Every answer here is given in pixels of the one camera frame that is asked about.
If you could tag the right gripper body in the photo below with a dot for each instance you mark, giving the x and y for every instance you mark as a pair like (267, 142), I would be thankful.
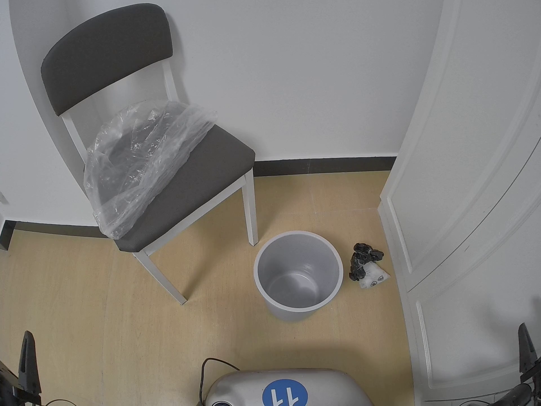
(533, 377)

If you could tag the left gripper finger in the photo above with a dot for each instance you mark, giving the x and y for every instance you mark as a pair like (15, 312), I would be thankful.
(28, 366)

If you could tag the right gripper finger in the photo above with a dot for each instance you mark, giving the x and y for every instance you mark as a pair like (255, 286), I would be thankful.
(527, 351)

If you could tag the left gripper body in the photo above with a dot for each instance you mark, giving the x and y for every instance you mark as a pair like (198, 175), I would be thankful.
(12, 391)

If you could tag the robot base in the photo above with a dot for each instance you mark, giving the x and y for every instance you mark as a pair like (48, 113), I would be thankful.
(296, 389)

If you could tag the clear plastic bag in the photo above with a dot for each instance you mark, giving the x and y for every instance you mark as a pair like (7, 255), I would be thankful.
(126, 163)

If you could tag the white trash bin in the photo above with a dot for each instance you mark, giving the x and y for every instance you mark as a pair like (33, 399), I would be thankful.
(296, 269)

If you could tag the clear printed wrapper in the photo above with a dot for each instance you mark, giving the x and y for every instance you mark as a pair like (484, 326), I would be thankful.
(375, 275)

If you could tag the crumpled black plastic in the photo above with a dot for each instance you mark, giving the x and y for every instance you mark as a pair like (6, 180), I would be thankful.
(359, 264)

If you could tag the white panelled door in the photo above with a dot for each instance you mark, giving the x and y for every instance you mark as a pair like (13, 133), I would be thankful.
(465, 163)

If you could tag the grey padded white-framed chair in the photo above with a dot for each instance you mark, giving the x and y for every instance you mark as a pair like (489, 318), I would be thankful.
(105, 53)

